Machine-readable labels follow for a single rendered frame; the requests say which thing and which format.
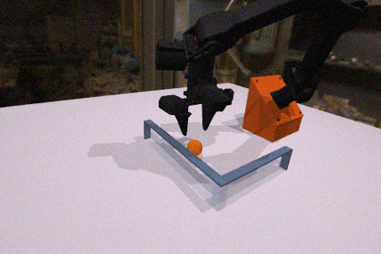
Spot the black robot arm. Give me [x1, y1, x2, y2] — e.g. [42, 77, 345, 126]
[156, 0, 369, 113]

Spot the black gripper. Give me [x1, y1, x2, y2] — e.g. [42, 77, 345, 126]
[159, 71, 216, 136]

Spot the clear l-shaped low wall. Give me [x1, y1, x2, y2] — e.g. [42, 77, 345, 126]
[144, 123, 291, 212]

